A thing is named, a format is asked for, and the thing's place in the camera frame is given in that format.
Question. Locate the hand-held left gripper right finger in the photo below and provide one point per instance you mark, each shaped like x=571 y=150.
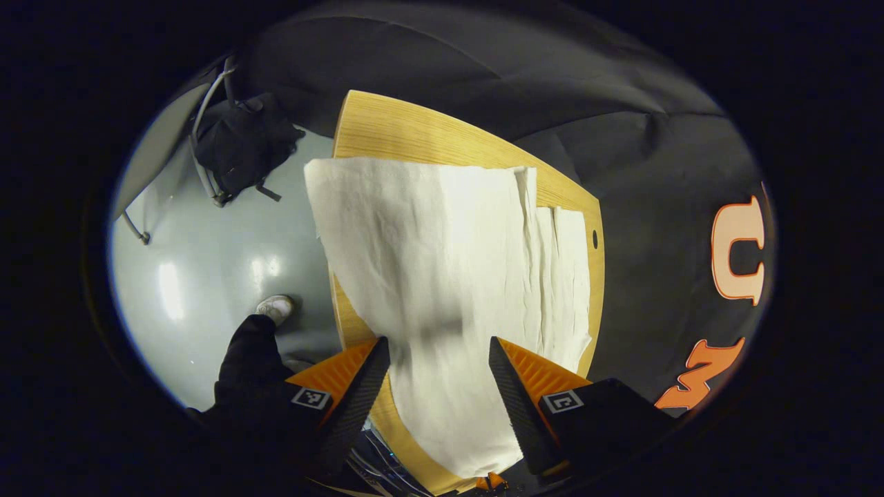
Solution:
x=518 y=407

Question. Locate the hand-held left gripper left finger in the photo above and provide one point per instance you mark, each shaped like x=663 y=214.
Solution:
x=359 y=407

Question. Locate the white jeans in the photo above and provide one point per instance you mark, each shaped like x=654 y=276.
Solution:
x=428 y=262

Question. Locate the person's black trouser leg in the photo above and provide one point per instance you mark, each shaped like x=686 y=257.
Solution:
x=248 y=359

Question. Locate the person's white shoe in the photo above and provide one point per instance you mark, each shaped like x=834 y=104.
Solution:
x=276 y=307

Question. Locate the black backdrop cloth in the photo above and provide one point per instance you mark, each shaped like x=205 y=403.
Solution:
x=656 y=172

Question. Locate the black bag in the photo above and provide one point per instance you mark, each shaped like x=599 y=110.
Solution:
x=242 y=145

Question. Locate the grey metal chair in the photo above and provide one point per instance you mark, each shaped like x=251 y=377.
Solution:
x=159 y=148

